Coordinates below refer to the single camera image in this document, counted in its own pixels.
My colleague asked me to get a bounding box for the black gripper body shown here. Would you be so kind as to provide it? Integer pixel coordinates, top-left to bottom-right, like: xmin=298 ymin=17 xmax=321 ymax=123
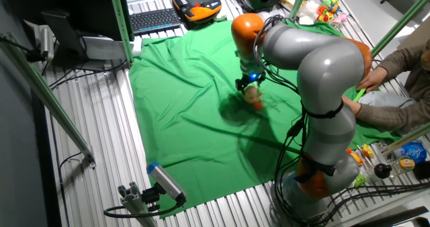
xmin=239 ymin=71 xmax=267 ymax=86

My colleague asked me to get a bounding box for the orange beige toy figure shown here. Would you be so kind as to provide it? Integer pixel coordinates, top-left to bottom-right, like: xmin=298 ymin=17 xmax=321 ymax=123
xmin=243 ymin=85 xmax=266 ymax=111

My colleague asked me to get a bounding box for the left forearm brown sleeve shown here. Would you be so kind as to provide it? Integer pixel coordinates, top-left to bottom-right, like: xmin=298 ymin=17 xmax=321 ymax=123
xmin=355 ymin=97 xmax=430 ymax=131

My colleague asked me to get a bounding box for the right forearm brown sleeve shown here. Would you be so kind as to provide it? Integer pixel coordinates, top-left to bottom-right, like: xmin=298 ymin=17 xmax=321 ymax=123
xmin=378 ymin=42 xmax=430 ymax=84

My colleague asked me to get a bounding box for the person left hand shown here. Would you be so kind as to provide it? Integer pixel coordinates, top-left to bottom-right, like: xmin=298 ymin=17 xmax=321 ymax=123
xmin=341 ymin=95 xmax=362 ymax=116

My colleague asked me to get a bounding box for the person right hand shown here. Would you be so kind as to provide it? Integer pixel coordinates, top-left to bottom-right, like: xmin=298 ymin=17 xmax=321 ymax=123
xmin=356 ymin=66 xmax=389 ymax=93

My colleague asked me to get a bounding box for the green fabric cloth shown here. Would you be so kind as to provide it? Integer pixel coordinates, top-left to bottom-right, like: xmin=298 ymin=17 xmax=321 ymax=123
xmin=128 ymin=18 xmax=404 ymax=220

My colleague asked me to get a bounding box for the white plush toy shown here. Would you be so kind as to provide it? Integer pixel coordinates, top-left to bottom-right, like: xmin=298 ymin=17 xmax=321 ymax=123
xmin=297 ymin=0 xmax=320 ymax=26

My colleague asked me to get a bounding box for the orange black teach pendant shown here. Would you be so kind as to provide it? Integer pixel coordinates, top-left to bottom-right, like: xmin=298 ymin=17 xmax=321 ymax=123
xmin=171 ymin=0 xmax=223 ymax=24

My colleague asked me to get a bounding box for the orange red toy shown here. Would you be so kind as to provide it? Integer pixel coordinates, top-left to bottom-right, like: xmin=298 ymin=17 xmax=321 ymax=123
xmin=315 ymin=5 xmax=332 ymax=23

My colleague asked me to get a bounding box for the pink toy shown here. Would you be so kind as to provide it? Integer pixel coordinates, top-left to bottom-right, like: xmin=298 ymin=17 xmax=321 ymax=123
xmin=331 ymin=13 xmax=349 ymax=29

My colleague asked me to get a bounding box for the green yellow toy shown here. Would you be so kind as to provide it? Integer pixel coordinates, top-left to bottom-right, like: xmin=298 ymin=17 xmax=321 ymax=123
xmin=318 ymin=0 xmax=341 ymax=13

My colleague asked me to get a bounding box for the black keyboard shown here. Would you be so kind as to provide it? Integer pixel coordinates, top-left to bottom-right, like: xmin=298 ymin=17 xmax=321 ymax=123
xmin=129 ymin=7 xmax=182 ymax=36

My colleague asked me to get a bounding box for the white plastic block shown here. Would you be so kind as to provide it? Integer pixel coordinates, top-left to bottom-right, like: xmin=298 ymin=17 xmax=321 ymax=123
xmin=130 ymin=38 xmax=144 ymax=57

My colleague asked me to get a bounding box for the small orange toy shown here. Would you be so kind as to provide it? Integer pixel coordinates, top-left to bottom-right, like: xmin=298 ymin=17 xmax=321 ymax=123
xmin=346 ymin=148 xmax=363 ymax=167

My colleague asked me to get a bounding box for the grey trouser leg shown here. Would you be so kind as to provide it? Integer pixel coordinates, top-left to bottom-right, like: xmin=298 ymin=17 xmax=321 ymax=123
xmin=357 ymin=91 xmax=417 ymax=109

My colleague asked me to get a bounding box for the small green toy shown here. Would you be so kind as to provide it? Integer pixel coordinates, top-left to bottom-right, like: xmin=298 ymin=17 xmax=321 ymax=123
xmin=354 ymin=173 xmax=368 ymax=189

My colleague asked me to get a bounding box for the grey flat stand plate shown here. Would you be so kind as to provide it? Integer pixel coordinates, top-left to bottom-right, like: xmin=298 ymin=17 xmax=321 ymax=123
xmin=80 ymin=35 xmax=134 ymax=62

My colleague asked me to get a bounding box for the black round knob bottle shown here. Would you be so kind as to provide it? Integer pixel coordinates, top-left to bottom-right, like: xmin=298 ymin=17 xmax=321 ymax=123
xmin=374 ymin=163 xmax=393 ymax=180

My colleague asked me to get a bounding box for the person torso brown sweater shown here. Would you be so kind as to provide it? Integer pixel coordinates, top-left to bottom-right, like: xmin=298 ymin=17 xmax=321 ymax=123
xmin=401 ymin=38 xmax=430 ymax=136

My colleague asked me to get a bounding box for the blue white bag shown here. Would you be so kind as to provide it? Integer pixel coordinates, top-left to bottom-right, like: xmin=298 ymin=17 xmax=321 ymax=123
xmin=392 ymin=141 xmax=427 ymax=164

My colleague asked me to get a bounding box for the jar with yellow lid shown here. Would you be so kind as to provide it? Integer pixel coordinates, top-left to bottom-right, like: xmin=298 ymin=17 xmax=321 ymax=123
xmin=398 ymin=155 xmax=417 ymax=173

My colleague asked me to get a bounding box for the black computer monitor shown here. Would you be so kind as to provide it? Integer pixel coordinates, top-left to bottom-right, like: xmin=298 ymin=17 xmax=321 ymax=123
xmin=9 ymin=0 xmax=126 ymax=58

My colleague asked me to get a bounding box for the black box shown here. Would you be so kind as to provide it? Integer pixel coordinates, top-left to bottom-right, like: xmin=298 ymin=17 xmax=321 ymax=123
xmin=412 ymin=160 xmax=430 ymax=181

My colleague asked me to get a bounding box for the green metal frame post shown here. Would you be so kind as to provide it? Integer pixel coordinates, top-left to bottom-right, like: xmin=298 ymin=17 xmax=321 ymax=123
xmin=381 ymin=122 xmax=430 ymax=156
xmin=371 ymin=0 xmax=430 ymax=58
xmin=0 ymin=34 xmax=97 ymax=169
xmin=288 ymin=0 xmax=312 ymax=19
xmin=107 ymin=0 xmax=135 ymax=65

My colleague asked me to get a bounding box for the silver camera with blue cap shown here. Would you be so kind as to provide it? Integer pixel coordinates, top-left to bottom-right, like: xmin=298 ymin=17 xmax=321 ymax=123
xmin=146 ymin=161 xmax=187 ymax=204

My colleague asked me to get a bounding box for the aluminium profile camera mount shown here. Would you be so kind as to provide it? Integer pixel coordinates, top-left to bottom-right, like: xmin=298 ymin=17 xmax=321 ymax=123
xmin=117 ymin=181 xmax=159 ymax=227

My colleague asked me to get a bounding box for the black camera cable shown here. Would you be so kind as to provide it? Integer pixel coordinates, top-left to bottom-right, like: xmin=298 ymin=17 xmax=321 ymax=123
xmin=103 ymin=199 xmax=184 ymax=220

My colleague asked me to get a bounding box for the silver depth camera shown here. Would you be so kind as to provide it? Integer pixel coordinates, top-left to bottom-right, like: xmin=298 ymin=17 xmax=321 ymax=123
xmin=39 ymin=25 xmax=55 ymax=62

